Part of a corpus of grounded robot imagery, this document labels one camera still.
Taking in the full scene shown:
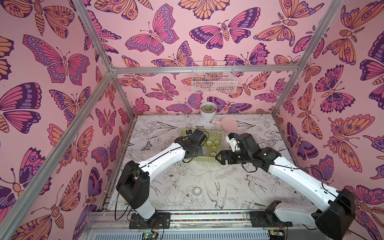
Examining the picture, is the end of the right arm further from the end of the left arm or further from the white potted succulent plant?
the white potted succulent plant

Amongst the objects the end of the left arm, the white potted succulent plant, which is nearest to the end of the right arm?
the end of the left arm

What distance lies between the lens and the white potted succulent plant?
1103 mm
